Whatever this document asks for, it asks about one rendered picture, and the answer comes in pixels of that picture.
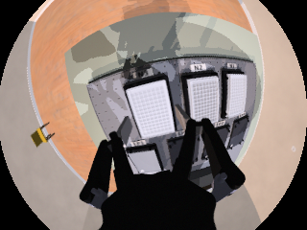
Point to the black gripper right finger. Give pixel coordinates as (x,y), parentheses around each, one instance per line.
(227,176)

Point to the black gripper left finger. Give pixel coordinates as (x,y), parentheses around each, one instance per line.
(99,174)

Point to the grey button panel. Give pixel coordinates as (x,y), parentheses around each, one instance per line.
(202,178)

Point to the dark grey perforated base plate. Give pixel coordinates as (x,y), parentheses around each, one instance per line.
(108,99)

